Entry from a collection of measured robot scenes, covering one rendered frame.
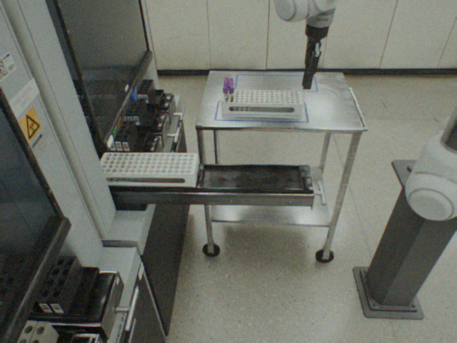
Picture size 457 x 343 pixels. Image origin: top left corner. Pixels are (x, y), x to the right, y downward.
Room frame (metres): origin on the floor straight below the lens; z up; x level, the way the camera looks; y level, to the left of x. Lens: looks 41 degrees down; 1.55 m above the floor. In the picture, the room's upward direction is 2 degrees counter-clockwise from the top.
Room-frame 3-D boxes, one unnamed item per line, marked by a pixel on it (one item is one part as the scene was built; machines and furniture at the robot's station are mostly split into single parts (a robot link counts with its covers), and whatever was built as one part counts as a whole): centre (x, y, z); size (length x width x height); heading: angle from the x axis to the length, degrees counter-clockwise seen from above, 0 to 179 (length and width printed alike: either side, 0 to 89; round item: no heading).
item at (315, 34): (1.17, -0.32, 1.09); 0.08 x 0.07 x 0.09; 179
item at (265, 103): (1.16, -0.15, 0.85); 0.30 x 0.10 x 0.06; 84
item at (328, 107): (1.28, -0.22, 0.41); 0.67 x 0.46 x 0.82; 84
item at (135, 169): (0.82, 0.23, 0.83); 0.30 x 0.10 x 0.06; 86
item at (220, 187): (0.81, 0.06, 0.78); 0.73 x 0.14 x 0.09; 86
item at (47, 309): (0.43, 0.38, 0.85); 0.12 x 0.02 x 0.06; 174
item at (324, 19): (1.17, -0.32, 1.17); 0.09 x 0.09 x 0.06
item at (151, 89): (1.29, 0.29, 0.85); 0.12 x 0.02 x 0.06; 175
